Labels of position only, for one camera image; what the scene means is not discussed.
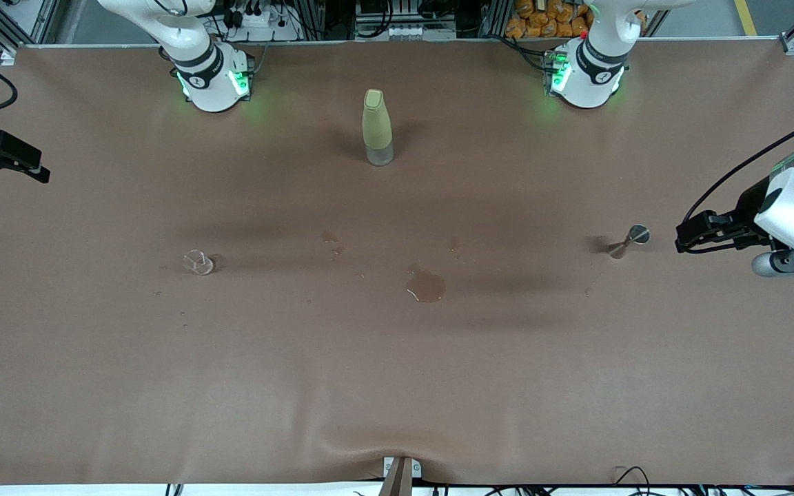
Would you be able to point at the small clear glass cup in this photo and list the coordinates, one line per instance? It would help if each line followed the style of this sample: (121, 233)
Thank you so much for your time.
(198, 263)

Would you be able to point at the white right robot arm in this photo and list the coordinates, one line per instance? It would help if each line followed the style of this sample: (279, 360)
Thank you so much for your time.
(211, 89)

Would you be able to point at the yellow-green bottle with clear base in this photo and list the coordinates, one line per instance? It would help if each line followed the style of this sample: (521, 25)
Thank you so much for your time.
(376, 127)

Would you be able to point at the metal table corner bracket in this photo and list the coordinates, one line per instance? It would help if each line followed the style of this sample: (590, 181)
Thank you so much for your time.
(8, 56)
(792, 45)

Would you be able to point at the large brown liquid puddle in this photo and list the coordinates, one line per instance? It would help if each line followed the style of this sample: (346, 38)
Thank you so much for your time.
(426, 286)

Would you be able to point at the white power strip with plugs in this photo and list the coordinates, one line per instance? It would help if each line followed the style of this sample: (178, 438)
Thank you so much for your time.
(259, 21)

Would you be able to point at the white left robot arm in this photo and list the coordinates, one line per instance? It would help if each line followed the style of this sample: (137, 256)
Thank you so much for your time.
(590, 83)

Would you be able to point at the long white socket strip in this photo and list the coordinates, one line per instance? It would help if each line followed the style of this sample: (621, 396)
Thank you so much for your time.
(404, 31)

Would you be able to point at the grey metal table bracket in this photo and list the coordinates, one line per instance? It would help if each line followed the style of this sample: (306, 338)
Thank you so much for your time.
(400, 475)

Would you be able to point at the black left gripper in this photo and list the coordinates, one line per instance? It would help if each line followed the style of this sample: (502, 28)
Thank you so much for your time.
(746, 211)

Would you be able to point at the brown table mat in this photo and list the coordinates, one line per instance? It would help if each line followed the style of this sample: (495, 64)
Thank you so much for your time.
(397, 379)

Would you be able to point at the steel double-cone jigger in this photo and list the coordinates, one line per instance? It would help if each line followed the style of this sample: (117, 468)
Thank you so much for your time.
(638, 235)

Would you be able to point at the small liquid spill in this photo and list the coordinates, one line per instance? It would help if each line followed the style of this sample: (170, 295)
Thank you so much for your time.
(329, 238)

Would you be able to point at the orange snack bag pile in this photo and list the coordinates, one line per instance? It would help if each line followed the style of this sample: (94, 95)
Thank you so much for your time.
(542, 24)

